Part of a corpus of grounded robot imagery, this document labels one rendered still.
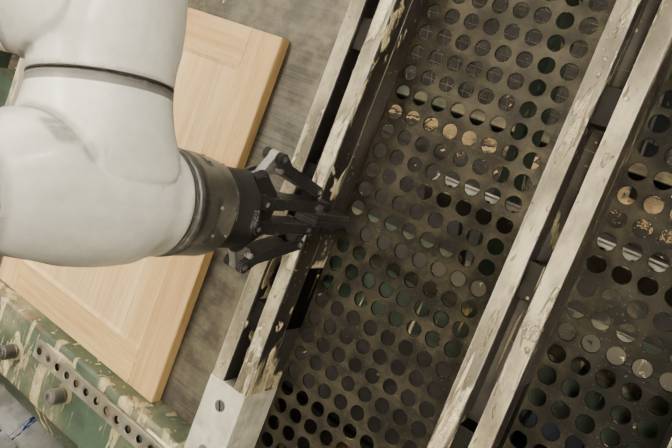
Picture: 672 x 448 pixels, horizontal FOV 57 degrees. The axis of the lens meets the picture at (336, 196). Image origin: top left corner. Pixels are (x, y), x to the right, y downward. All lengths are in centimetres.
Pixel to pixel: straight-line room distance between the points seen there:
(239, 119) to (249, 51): 10
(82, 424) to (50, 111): 71
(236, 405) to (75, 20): 54
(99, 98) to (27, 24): 7
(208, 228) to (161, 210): 6
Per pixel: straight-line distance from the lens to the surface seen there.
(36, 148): 41
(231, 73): 93
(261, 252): 64
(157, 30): 45
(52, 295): 117
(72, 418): 110
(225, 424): 85
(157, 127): 45
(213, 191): 50
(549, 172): 65
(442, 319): 79
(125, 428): 100
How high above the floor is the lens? 169
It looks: 37 degrees down
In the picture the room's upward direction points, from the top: straight up
